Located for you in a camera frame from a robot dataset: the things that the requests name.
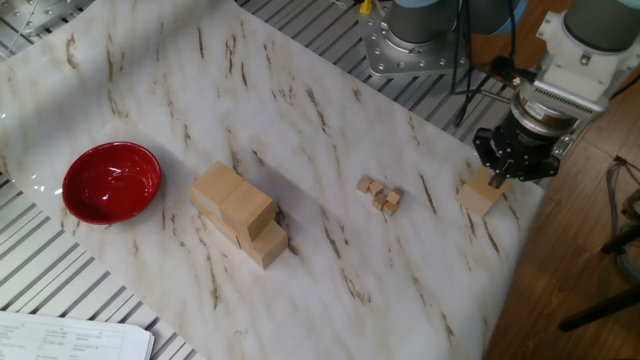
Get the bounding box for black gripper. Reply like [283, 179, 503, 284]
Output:
[472, 112, 575, 190]

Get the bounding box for large wooden cube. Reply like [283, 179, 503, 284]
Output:
[188, 187, 211, 219]
[236, 219, 290, 270]
[205, 212, 242, 249]
[189, 160, 246, 221]
[455, 166, 513, 218]
[219, 179, 276, 242]

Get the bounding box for white printed paper stack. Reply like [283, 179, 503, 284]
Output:
[0, 310, 155, 360]

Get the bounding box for black stand legs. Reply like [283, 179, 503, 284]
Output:
[557, 227, 640, 334]

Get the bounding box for white marble pattern board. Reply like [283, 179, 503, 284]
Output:
[0, 0, 545, 360]

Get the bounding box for red glossy bowl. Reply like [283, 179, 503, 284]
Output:
[61, 141, 163, 226]

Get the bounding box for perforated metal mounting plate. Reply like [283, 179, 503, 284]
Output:
[0, 0, 96, 39]

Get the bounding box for aluminium frame rail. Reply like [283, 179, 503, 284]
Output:
[539, 64, 640, 189]

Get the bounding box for black gripper cable bundle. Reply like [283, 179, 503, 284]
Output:
[449, 0, 539, 129]

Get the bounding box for white wrist mount housing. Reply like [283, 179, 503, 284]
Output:
[517, 10, 640, 122]

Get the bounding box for thin black floor cable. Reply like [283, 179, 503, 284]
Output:
[609, 72, 640, 100]

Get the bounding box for grey cable bundle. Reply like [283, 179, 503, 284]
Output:
[604, 157, 640, 286]

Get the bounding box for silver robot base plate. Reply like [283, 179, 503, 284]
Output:
[357, 0, 471, 79]

